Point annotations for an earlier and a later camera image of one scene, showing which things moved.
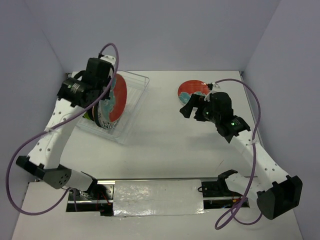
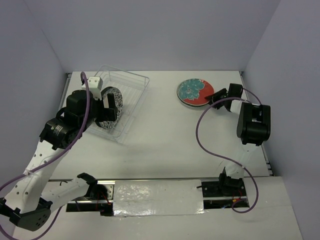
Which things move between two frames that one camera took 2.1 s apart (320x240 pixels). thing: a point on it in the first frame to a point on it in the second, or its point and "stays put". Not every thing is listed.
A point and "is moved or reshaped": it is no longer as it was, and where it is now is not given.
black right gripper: (195, 101) to (214, 98)
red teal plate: (118, 97) to (193, 91)
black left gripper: (108, 81) to (109, 114)
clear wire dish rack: (136, 86) stays put
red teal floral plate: (187, 88) is moved or reshaped
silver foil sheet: (135, 198) stays put
